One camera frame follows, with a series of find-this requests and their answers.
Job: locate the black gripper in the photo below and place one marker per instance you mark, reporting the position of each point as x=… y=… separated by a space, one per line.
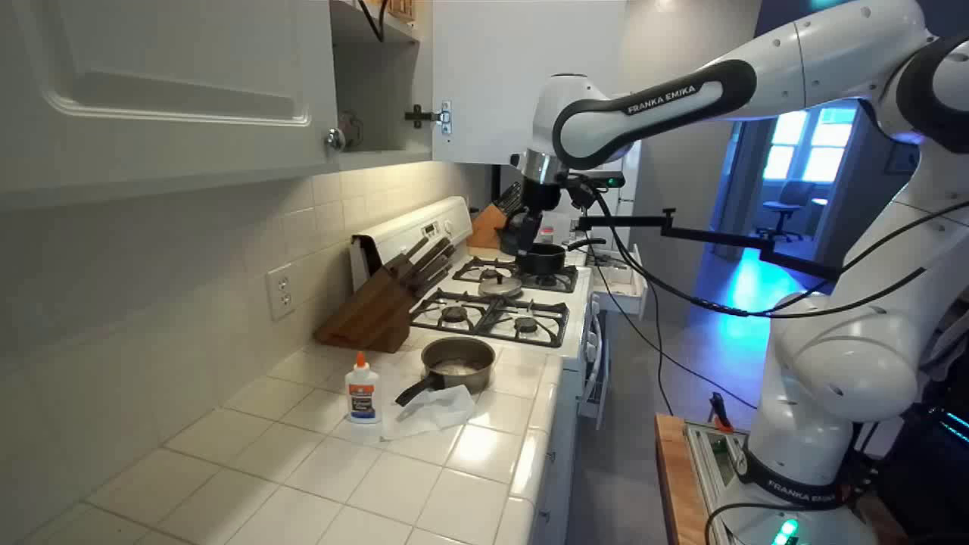
x=533 y=202

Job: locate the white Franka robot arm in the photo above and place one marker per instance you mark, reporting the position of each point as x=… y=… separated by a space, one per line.
x=805 y=50

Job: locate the black cabinet hinge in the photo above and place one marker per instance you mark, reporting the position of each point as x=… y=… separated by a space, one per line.
x=426 y=117

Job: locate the white open cabinet door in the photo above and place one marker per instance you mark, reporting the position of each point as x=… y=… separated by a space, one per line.
x=504 y=62

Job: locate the metal cabinet knob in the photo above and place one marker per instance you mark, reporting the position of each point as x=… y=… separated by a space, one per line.
x=335 y=137

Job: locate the white closed cabinet door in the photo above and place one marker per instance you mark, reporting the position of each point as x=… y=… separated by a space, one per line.
x=153 y=79

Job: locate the black pot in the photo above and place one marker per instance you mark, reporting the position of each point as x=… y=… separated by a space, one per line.
x=543 y=263

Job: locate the small silver pot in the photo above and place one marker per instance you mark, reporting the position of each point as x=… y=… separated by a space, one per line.
x=496 y=286

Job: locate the white gas stove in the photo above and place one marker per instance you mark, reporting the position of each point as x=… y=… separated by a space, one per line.
x=426 y=219

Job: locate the dark wooden knife block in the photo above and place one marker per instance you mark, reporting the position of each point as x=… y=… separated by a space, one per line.
x=372 y=308

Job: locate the white crumpled cloth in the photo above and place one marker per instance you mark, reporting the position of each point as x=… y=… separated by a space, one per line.
x=434 y=413

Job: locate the white glue bottle orange cap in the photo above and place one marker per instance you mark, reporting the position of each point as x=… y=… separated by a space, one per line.
x=361 y=395

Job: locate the office chair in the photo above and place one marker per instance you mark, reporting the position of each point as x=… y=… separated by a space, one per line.
x=783 y=213

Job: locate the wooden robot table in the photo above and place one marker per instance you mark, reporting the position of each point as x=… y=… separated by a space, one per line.
x=676 y=485

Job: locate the bright window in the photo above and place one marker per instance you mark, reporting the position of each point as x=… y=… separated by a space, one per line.
x=805 y=148

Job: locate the black camera on stand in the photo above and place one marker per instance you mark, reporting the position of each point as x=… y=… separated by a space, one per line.
x=603 y=179

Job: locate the open wall cabinet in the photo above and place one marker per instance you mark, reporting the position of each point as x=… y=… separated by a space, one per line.
x=378 y=93

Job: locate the white wall outlet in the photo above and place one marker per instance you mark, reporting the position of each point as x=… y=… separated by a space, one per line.
x=279 y=292

